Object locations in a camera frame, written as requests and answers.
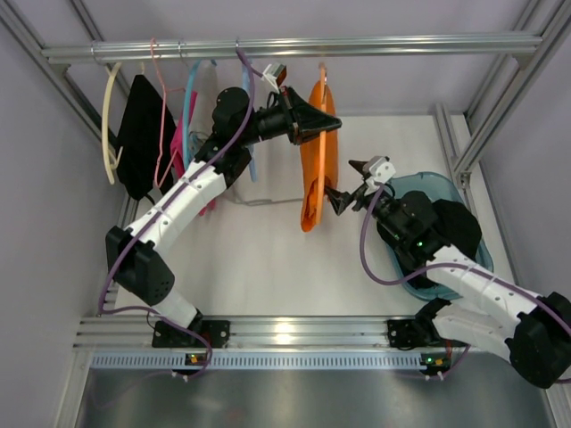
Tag teal plastic basket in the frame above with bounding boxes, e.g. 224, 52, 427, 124
386, 171, 493, 301

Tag pink wire hanger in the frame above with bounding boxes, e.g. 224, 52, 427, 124
150, 37, 185, 189

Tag beige grey trousers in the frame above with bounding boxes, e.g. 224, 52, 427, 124
188, 60, 219, 157

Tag light blue plastic hanger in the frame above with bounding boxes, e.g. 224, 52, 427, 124
236, 41, 258, 182

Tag aluminium frame posts left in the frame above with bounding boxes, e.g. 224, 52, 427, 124
0, 0, 135, 152

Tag aluminium frame posts right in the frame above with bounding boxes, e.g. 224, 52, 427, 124
434, 1, 570, 188

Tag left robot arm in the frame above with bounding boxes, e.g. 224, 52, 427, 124
105, 86, 342, 338

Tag orange trousers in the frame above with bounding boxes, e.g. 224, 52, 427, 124
297, 79, 340, 234

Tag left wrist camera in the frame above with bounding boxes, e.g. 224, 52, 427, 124
262, 62, 287, 93

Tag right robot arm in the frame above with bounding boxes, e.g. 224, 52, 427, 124
325, 156, 570, 389

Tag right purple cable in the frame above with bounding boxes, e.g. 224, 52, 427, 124
359, 182, 571, 384

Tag silver aluminium hanging rail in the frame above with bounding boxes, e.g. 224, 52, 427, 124
41, 31, 542, 64

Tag teal plastic hanger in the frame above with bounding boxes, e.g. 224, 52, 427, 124
182, 60, 208, 170

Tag black trousers on cream hanger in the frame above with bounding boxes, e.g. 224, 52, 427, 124
117, 74, 176, 201

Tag orange plastic hanger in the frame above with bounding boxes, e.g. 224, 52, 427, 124
316, 62, 327, 225

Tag slotted cable duct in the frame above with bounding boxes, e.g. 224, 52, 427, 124
90, 350, 451, 371

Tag magenta trousers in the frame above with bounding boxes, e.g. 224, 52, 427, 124
170, 90, 219, 217

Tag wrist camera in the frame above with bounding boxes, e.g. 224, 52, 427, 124
363, 156, 396, 185
262, 62, 287, 93

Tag black trousers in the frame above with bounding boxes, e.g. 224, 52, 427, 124
376, 191, 482, 276
117, 74, 176, 201

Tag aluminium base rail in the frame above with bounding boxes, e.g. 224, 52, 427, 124
73, 314, 444, 350

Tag aluminium frame posts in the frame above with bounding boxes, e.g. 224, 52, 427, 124
434, 1, 570, 188
0, 0, 135, 152

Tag cream plastic hanger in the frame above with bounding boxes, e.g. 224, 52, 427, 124
101, 62, 123, 185

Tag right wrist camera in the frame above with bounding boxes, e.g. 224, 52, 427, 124
363, 156, 396, 185

